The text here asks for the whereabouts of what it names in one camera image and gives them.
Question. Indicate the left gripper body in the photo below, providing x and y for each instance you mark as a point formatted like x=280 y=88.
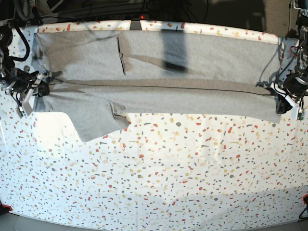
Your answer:
x=294 y=100

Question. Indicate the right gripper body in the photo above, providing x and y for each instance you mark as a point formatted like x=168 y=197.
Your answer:
x=21 y=86

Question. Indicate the grey T-shirt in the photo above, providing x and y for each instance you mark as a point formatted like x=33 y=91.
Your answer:
x=107 y=74

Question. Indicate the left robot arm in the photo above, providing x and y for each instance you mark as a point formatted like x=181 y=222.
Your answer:
x=291 y=83

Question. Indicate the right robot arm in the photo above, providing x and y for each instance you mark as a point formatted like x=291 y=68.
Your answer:
x=14 y=46

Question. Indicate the red table corner clamp right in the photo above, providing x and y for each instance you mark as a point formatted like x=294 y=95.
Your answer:
x=305 y=199

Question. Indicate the red table corner clamp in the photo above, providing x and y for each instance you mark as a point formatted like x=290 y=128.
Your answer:
x=5 y=208
x=305 y=199

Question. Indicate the red table corner clamp left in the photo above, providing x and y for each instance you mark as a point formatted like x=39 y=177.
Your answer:
x=5 y=208

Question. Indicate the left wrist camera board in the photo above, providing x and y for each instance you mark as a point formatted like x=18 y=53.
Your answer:
x=299 y=113

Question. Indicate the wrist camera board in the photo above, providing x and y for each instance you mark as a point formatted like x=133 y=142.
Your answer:
x=299 y=113
x=20 y=112

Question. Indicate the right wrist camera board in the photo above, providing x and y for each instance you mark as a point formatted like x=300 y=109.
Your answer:
x=20 y=112

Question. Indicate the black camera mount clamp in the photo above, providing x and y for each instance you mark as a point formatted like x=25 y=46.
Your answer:
x=135 y=25

